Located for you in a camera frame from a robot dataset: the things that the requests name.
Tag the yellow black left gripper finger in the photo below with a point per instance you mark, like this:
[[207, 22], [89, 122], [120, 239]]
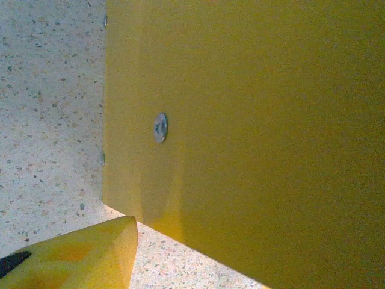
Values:
[[75, 265]]

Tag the yellow bookshelf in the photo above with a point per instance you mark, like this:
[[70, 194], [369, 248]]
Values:
[[255, 120]]

